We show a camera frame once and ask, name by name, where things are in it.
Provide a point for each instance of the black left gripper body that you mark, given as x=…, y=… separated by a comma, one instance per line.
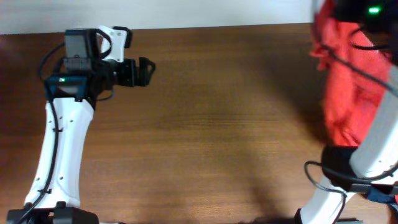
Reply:
x=119, y=73

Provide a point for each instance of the orange red t-shirt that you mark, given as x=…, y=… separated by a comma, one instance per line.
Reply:
x=351, y=101

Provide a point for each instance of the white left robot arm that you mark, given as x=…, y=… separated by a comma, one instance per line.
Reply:
x=94, y=62

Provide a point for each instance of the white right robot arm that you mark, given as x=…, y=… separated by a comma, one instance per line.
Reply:
x=371, y=167

